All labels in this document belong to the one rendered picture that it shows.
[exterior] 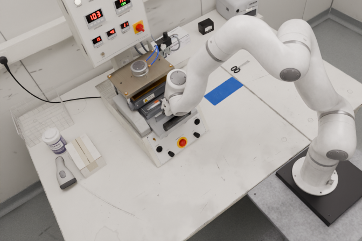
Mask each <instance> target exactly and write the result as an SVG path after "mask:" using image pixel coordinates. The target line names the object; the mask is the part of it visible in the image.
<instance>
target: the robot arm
mask: <svg viewBox="0 0 362 241"><path fill-rule="evenodd" d="M241 49H244V50H246V51H248V52H249V53H250V54H251V55H252V56H253V57H254V58H255V59H256V60H257V61H258V62H259V64H260V65H261V66H262V67H263V68H264V69H265V70H266V71H267V72H268V73H269V74H270V75H271V76H273V77H274V78H276V79H278V80H281V81H284V82H294V85H295V88H296V90H297V92H298V93H299V95H300V97H301V98H302V100H303V102H304V103H305V104H306V105H307V106H308V108H310V109H311V110H313V111H316V112H317V117H318V136H317V137H315V138H314V139H313V140H312V142H311V144H310V146H309V149H308V152H307V154H306V157H302V158H300V159H298V160H297V161H296V162H295V163H294V165H293V168H292V176H293V179H294V181H295V183H296V184H297V186H298V187H299V188H300V189H302V190H303V191H305V192H306V193H308V194H311V195H317V196H322V195H327V194H329V193H331V192H332V191H333V190H334V189H335V188H336V186H337V183H338V175H337V172H336V170H335V169H336V167H337V165H338V163H339V161H346V160H349V159H351V158H352V157H353V155H354V153H355V151H356V146H357V136H356V123H355V116H354V111H353V107H352V105H351V104H350V103H349V101H348V100H347V99H345V98H344V97H342V96H340V95H339V94H338V93H337V92H336V91H335V89H334V87H333V85H332V83H331V81H330V80H329V78H328V75H327V73H326V70H325V67H324V64H323V60H322V57H321V53H320V50H319V47H318V43H317V40H316V37H315V35H314V32H313V30H312V28H311V27H310V25H309V24H308V23H307V22H306V21H304V20H302V19H291V20H288V21H286V22H285V23H283V24H282V25H281V26H280V28H279V30H278V32H277V35H275V33H274V32H273V30H272V29H271V28H270V26H269V25H268V24H267V23H265V22H264V21H263V20H261V19H259V18H256V17H253V16H248V15H238V16H234V17H232V18H231V19H229V20H228V21H227V22H226V23H225V24H224V25H223V26H222V27H221V28H220V29H218V30H217V31H216V32H215V33H214V34H213V35H212V36H211V37H210V38H209V39H208V40H207V41H206V42H205V43H204V44H203V45H202V46H201V47H200V48H199V49H198V50H197V51H196V52H195V53H194V54H193V55H192V56H191V57H190V58H189V60H188V62H187V70H186V72H185V71H184V70H182V69H173V70H172V71H170V72H169V73H168V75H167V77H166V85H165V93H164V97H165V98H164V100H163V103H162V107H161V109H162V110H163V111H162V114H163V115H164V114H166V115H167V116H169V115H172V116H173V115H175V116H183V115H185V114H187V113H189V112H190V111H191V110H193V109H194V108H195V107H196V106H197V105H198V104H199V103H200V102H201V101H202V99H203V97H204V95H205V91H206V88H207V83H208V77H209V75H210V74H211V73H212V72H213V71H215V70H216V69H217V68H218V67H220V66H221V65H222V64H223V63H224V62H226V61H227V60H228V59H229V58H231V57H232V56H233V55H234V54H235V53H237V52H238V51H239V50H241Z"/></svg>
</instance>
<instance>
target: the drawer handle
mask: <svg viewBox="0 0 362 241"><path fill-rule="evenodd" d="M187 114H189V115H190V114H191V111H190V112H189V113H187ZM187 114H185V115H187ZM185 115H183V116H174V117H172V118H171V119H170V120H168V121H167V122H165V123H164V124H163V129H164V130H165V131H166V132H167V130H168V127H170V126H171V125H172V124H174V123H175V122H177V121H178V120H180V119H181V118H183V117H184V116H185Z"/></svg>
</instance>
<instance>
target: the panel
mask: <svg viewBox="0 0 362 241"><path fill-rule="evenodd" d="M195 108H196V109H197V107H195ZM197 111H198V109H197ZM197 119H199V120H200V123H199V124H198V125H197V124H195V121H196V120H197ZM194 132H198V133H199V134H200V136H202V135H203V134H204V133H205V132H207V131H206V128H205V125H204V123H203V121H202V119H201V116H200V114H199V111H198V113H197V114H196V115H195V116H193V117H192V118H191V119H189V120H188V121H187V122H186V123H184V124H182V125H181V126H180V127H178V128H177V129H175V130H174V131H172V132H171V133H170V134H168V136H166V137H164V138H163V139H161V140H160V139H159V137H158V136H157V135H156V134H155V133H154V132H152V133H151V134H149V135H148V136H146V139H147V141H148V143H149V144H150V146H151V148H152V150H153V152H154V154H155V155H156V157H157V159H158V161H159V163H160V164H161V165H163V164H164V163H166V162H167V161H168V160H170V159H171V158H172V157H170V156H169V155H168V152H169V151H172V152H173V153H174V154H175V155H176V154H177V153H179V152H180V151H181V150H183V149H184V148H186V147H187V146H188V145H190V144H191V143H192V142H194V141H195V140H196V139H197V138H196V137H195V136H194V135H193V133H194ZM181 139H185V140H186V145H185V146H183V147H181V146H180V145H179V141H180V140H181ZM158 147H162V151H161V152H158V151H157V148H158ZM175 155H174V156H175Z"/></svg>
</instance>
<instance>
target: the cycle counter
mask: <svg viewBox="0 0 362 241"><path fill-rule="evenodd" d="M99 17H101V14H100V11H97V12H95V13H93V14H91V15H89V16H88V19H89V22H92V21H94V20H95V19H97V18H99Z"/></svg>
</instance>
